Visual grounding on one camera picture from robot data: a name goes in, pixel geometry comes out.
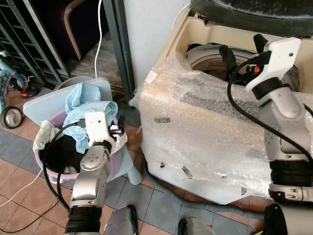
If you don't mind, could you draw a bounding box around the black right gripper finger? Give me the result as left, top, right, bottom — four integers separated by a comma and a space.
219, 45, 239, 71
253, 34, 269, 54

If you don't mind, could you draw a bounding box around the dark washing machine lid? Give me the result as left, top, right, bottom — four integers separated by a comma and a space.
189, 0, 313, 38

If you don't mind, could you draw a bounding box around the beige top-load washing machine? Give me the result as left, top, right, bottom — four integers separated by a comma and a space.
131, 0, 313, 205

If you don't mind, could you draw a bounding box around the white garment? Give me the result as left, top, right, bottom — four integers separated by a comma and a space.
110, 129, 129, 153

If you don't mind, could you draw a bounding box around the purple plastic laundry basin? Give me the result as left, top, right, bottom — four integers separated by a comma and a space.
32, 110, 130, 186

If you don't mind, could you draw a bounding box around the light blue towel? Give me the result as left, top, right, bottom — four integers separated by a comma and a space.
64, 82, 119, 153

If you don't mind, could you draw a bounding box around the black garment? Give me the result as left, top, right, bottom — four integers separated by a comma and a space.
39, 134, 91, 175

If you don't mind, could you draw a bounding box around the beige garment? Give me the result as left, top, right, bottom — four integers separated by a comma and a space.
33, 119, 63, 150

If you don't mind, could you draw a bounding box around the light blue plastic stool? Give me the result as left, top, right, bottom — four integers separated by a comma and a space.
22, 76, 143, 186

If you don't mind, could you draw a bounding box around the clear bubble wrap sheet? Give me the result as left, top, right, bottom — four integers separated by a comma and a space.
130, 53, 313, 194

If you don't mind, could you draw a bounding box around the grey left robot foot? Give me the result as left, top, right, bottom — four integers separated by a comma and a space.
104, 205, 139, 235

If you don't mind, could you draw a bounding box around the grey robot foot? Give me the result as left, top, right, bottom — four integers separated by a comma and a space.
104, 205, 139, 235
178, 216, 217, 235

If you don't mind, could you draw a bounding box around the small red blue toy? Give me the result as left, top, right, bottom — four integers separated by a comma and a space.
21, 85, 41, 99

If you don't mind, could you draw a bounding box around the blue children's tricycle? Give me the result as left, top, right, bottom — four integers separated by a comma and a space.
0, 50, 29, 130

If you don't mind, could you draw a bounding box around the wooden chair purple seat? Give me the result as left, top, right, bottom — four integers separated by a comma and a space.
63, 0, 100, 62

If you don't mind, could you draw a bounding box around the grey right robot foot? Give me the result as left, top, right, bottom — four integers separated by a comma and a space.
178, 216, 217, 235

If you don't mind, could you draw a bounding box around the dark metal grille gate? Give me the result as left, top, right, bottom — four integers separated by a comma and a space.
0, 0, 70, 90

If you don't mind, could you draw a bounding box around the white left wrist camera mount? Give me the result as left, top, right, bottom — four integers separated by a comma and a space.
84, 111, 110, 145

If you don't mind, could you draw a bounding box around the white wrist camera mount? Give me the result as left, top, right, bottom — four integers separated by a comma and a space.
84, 111, 110, 145
245, 37, 302, 92

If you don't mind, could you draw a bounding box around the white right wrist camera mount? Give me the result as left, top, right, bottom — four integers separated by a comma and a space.
245, 37, 302, 92

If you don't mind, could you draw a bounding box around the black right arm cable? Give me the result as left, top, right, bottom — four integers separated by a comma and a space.
227, 57, 313, 163

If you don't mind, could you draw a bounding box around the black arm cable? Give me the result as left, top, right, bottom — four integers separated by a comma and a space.
227, 57, 313, 163
42, 122, 87, 197

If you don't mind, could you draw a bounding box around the dark grey door post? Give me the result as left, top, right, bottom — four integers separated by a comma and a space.
102, 0, 136, 102

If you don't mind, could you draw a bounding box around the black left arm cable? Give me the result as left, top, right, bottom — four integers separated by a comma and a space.
42, 122, 87, 197

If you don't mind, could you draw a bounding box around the white hanging cable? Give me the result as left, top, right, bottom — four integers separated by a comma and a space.
92, 0, 105, 79

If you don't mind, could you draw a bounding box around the white floor cable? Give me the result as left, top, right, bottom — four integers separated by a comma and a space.
0, 168, 45, 209

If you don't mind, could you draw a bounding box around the black floor cable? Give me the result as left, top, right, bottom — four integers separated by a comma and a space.
0, 198, 75, 234

